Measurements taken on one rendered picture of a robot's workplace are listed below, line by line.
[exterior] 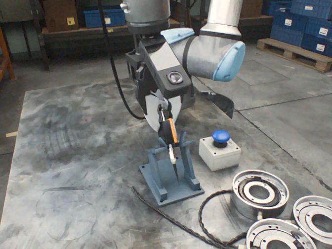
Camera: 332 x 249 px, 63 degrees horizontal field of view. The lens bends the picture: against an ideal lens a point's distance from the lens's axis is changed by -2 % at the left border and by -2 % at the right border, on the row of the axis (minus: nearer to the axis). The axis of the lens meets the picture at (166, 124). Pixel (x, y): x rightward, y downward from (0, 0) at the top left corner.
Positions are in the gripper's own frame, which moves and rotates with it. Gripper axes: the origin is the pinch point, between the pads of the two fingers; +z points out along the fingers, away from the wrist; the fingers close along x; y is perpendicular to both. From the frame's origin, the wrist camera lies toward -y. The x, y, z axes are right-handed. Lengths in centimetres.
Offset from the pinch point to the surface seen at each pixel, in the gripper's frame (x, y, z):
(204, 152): -8.9, -0.1, 11.0
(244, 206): -6.0, -17.7, 10.4
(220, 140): -11.4, -2.9, 6.9
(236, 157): -14.4, -5.1, 11.6
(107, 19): -75, 322, 43
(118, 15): -90, 319, 40
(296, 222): -10.9, -24.9, 10.1
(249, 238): -2.2, -23.3, 10.1
